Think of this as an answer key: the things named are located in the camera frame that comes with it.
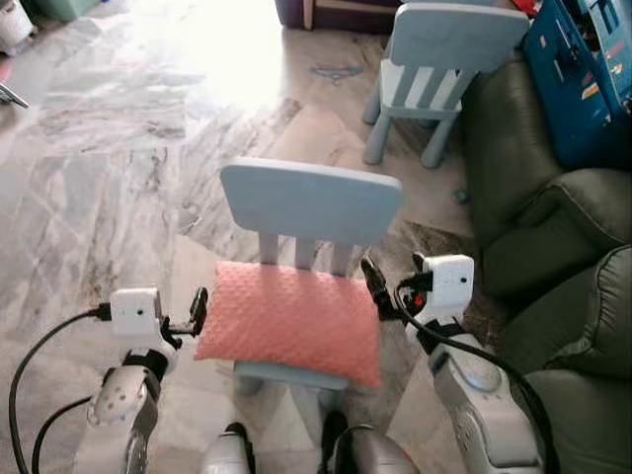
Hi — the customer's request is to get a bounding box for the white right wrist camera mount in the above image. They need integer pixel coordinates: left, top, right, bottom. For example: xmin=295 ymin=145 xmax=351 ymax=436
xmin=413 ymin=254 xmax=476 ymax=323

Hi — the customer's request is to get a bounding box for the purple wooden furniture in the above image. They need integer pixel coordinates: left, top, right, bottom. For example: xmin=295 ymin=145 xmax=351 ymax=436
xmin=275 ymin=0 xmax=398 ymax=34

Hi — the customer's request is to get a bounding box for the robot leg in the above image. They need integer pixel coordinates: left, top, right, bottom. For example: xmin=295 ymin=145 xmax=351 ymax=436
xmin=318 ymin=410 xmax=418 ymax=474
xmin=200 ymin=423 xmax=258 ymax=474

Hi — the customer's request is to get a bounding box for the white round object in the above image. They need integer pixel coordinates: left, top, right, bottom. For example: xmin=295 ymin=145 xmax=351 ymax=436
xmin=0 ymin=0 xmax=37 ymax=52

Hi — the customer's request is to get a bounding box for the pink dotted pillow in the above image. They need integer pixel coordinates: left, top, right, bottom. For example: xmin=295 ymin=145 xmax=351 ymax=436
xmin=195 ymin=260 xmax=384 ymax=388

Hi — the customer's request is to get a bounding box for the green leather sofa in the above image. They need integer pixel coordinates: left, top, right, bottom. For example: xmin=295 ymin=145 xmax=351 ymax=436
xmin=460 ymin=57 xmax=632 ymax=474

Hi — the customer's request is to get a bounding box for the light blue child chair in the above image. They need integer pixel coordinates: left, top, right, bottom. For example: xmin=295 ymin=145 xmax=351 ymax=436
xmin=219 ymin=158 xmax=404 ymax=435
xmin=362 ymin=2 xmax=531 ymax=169

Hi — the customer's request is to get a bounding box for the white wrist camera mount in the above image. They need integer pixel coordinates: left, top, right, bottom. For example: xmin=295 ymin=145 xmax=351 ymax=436
xmin=413 ymin=254 xmax=476 ymax=323
xmin=110 ymin=287 xmax=165 ymax=343

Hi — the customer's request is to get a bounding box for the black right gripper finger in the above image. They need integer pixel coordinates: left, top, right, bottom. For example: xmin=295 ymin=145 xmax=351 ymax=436
xmin=359 ymin=256 xmax=397 ymax=320

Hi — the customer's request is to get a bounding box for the left robot leg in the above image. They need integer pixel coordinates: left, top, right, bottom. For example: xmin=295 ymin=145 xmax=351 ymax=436
xmin=200 ymin=423 xmax=258 ymax=474

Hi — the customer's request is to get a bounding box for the right robot leg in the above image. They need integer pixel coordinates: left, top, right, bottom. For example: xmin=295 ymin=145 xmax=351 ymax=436
xmin=318 ymin=410 xmax=418 ymax=474

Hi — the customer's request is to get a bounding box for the green container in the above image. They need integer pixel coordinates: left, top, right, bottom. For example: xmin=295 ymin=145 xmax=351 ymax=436
xmin=30 ymin=0 xmax=102 ymax=24

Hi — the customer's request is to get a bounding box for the grey metal bar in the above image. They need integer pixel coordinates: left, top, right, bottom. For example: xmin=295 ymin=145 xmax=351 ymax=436
xmin=0 ymin=83 xmax=30 ymax=109

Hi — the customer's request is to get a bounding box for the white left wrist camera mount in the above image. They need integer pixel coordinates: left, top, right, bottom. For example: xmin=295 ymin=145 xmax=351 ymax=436
xmin=110 ymin=287 xmax=165 ymax=343

